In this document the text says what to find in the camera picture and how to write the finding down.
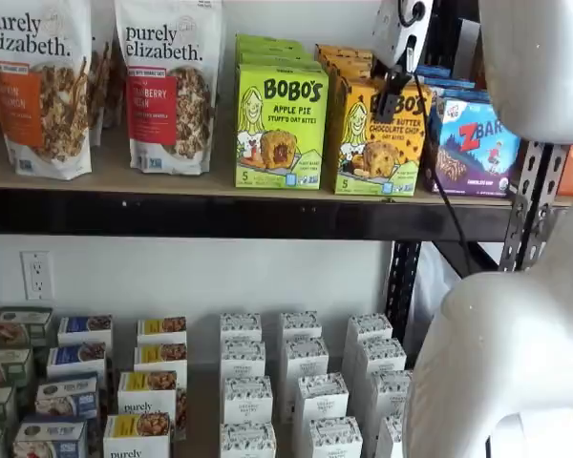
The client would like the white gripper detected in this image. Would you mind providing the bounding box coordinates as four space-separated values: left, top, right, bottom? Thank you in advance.
371 0 435 121

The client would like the orange Bobo's peanut butter box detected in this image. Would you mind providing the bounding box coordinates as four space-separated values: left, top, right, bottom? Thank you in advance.
314 43 374 60
321 53 376 73
333 77 434 198
326 66 379 85

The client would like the blue purple Zbar box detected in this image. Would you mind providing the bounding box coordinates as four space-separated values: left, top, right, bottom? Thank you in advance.
421 94 522 198
431 86 494 104
421 74 479 93
414 63 453 80

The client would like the green Bobo's apple pie box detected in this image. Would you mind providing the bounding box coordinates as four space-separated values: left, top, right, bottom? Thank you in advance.
234 33 304 52
233 63 330 191
238 57 326 73
237 47 314 62

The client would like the black metal shelf rack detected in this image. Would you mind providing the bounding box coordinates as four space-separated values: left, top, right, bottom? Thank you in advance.
534 140 573 216
0 0 569 349

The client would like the white patterned pantry box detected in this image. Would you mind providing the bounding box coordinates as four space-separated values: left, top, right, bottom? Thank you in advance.
220 339 267 381
345 312 394 379
369 368 414 422
223 376 275 427
282 336 330 412
292 372 350 431
219 421 278 458
307 415 364 458
278 310 323 343
354 337 408 384
375 414 406 458
219 311 264 345

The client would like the light wooden shelf board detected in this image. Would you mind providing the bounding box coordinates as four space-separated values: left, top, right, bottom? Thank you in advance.
0 128 515 206

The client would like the yellow white granola box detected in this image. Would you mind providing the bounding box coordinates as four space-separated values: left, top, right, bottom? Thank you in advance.
137 316 189 347
117 370 189 441
102 411 173 458
133 342 189 384

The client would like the blue white oatmeal box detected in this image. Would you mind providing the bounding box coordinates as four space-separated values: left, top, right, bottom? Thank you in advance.
33 373 101 422
56 314 114 350
12 419 89 458
46 342 108 384

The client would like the red label granola bag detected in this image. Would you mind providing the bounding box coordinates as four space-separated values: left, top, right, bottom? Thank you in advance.
113 0 226 177

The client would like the orange label granola bag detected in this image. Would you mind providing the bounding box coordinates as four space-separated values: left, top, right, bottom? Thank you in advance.
0 0 94 182

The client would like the white wall outlet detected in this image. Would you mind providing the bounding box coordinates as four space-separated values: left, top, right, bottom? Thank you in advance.
19 249 54 302

